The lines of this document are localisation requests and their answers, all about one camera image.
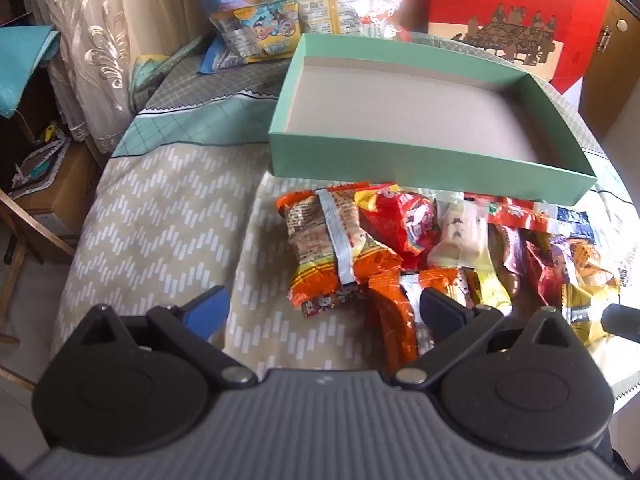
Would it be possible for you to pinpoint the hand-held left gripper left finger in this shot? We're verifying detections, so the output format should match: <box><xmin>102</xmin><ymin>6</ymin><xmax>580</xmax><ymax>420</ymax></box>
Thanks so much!
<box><xmin>75</xmin><ymin>285</ymin><xmax>258</xmax><ymax>388</ymax></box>

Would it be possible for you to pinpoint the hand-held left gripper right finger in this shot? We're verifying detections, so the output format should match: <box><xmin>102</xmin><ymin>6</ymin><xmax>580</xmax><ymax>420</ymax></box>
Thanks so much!
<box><xmin>394</xmin><ymin>287</ymin><xmax>585</xmax><ymax>390</ymax></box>

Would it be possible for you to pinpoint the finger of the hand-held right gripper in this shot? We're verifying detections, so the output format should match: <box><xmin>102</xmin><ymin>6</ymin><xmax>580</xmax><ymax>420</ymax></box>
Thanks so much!
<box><xmin>601</xmin><ymin>304</ymin><xmax>640</xmax><ymax>345</ymax></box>

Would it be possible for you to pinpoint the plain orange snack packet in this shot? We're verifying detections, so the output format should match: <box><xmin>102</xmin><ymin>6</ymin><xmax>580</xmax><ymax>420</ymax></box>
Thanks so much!
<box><xmin>367</xmin><ymin>267</ymin><xmax>473</xmax><ymax>367</ymax></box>

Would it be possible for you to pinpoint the long yellow snack packet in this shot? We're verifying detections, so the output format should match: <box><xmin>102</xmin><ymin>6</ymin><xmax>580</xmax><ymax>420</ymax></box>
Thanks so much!
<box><xmin>465</xmin><ymin>255</ymin><xmax>514</xmax><ymax>312</ymax></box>

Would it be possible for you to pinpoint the beige snack packet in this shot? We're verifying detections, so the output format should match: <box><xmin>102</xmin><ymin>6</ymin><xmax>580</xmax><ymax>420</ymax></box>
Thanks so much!
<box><xmin>427</xmin><ymin>195</ymin><xmax>496</xmax><ymax>272</ymax></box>

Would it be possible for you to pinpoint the blue snack packet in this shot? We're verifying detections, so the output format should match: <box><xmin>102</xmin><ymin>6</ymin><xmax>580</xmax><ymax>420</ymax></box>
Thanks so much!
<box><xmin>542</xmin><ymin>205</ymin><xmax>599</xmax><ymax>247</ymax></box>

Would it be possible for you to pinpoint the red rainbow candy packet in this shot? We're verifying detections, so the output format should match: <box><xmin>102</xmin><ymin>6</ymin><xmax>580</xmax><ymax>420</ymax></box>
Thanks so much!
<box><xmin>465</xmin><ymin>192</ymin><xmax>556</xmax><ymax>232</ymax></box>

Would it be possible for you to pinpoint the orange fries snack packet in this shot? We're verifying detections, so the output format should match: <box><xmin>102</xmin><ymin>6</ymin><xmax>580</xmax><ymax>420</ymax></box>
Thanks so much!
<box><xmin>276</xmin><ymin>185</ymin><xmax>404</xmax><ymax>317</ymax></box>

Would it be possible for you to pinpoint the green cardboard box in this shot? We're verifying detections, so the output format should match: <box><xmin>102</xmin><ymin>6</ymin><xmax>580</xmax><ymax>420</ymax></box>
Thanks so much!
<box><xmin>267</xmin><ymin>34</ymin><xmax>599</xmax><ymax>207</ymax></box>

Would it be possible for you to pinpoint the yellow orange snack packet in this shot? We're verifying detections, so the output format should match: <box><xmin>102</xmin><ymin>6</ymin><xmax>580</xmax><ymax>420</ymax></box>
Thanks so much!
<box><xmin>550</xmin><ymin>236</ymin><xmax>627</xmax><ymax>352</ymax></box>

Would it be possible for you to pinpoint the dark red snack packet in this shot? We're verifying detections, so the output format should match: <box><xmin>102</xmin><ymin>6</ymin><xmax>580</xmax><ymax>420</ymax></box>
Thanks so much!
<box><xmin>492</xmin><ymin>225</ymin><xmax>552</xmax><ymax>312</ymax></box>

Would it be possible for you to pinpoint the patterned quilt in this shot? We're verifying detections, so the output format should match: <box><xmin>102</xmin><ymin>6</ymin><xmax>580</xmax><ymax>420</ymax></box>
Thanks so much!
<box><xmin>50</xmin><ymin>30</ymin><xmax>640</xmax><ymax>411</ymax></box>

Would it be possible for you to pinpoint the brown cardboard box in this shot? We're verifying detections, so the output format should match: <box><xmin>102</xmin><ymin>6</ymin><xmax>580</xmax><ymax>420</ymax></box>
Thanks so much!
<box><xmin>15</xmin><ymin>140</ymin><xmax>107</xmax><ymax>262</ymax></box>

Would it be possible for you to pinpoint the wooden chair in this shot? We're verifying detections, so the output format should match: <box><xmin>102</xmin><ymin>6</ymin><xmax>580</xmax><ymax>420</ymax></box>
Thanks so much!
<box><xmin>0</xmin><ymin>190</ymin><xmax>77</xmax><ymax>353</ymax></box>

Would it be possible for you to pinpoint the wooden cabinet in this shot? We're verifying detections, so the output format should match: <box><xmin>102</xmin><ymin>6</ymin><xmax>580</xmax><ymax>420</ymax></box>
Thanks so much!
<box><xmin>579</xmin><ymin>0</ymin><xmax>640</xmax><ymax>161</ymax></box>

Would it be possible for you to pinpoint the cartoon printed snack bag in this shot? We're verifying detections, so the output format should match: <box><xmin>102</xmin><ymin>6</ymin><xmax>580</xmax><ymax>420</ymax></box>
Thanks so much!
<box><xmin>197</xmin><ymin>0</ymin><xmax>416</xmax><ymax>74</ymax></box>

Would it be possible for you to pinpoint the beige embroidered curtain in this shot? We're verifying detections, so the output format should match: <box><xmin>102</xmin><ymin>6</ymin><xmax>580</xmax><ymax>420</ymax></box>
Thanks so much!
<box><xmin>20</xmin><ymin>0</ymin><xmax>213</xmax><ymax>157</ymax></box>

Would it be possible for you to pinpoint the teal cloth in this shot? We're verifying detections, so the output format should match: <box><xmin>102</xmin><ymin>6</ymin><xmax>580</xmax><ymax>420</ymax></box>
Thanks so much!
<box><xmin>0</xmin><ymin>25</ymin><xmax>62</xmax><ymax>120</ymax></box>

